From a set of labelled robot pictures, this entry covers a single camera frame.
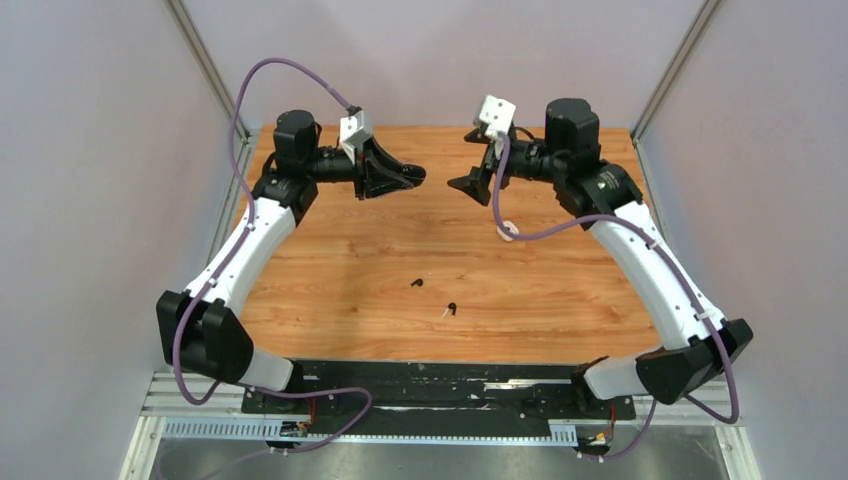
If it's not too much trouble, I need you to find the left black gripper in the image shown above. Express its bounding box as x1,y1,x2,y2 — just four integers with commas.
305,135,414,202

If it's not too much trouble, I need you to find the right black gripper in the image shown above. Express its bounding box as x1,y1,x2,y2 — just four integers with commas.
446,128,564,206

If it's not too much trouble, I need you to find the black earbud charging case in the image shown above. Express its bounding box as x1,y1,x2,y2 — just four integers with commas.
401,164,427,186

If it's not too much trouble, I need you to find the white earbud charging case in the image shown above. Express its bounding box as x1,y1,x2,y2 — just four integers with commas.
496,221,520,242

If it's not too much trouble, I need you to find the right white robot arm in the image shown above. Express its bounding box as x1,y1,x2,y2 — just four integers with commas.
450,95,753,418

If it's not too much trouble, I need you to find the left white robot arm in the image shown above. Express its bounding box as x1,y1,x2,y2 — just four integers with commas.
156,107,426,413

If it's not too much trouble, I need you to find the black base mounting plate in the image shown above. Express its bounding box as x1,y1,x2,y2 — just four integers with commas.
241,360,636,436

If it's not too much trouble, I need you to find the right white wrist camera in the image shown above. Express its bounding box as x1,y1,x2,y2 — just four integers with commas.
473,94,517,140

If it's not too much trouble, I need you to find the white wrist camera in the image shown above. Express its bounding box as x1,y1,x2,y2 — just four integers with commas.
473,94,517,140
339,109,373,164

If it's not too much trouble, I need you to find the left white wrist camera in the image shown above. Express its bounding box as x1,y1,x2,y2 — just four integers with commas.
339,109,373,164

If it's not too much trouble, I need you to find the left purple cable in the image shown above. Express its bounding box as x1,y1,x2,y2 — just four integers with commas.
170,57,374,458

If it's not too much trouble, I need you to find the left aluminium frame post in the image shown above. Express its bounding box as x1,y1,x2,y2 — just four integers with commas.
163,0,252,143

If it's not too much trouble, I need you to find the aluminium frame post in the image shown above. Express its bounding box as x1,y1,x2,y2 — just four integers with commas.
163,0,252,143
630,0,724,144

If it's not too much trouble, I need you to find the right aluminium frame post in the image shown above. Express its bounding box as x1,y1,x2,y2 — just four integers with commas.
630,0,724,144

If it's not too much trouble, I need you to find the slotted cable duct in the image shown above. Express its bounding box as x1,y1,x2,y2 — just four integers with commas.
161,417,578,447

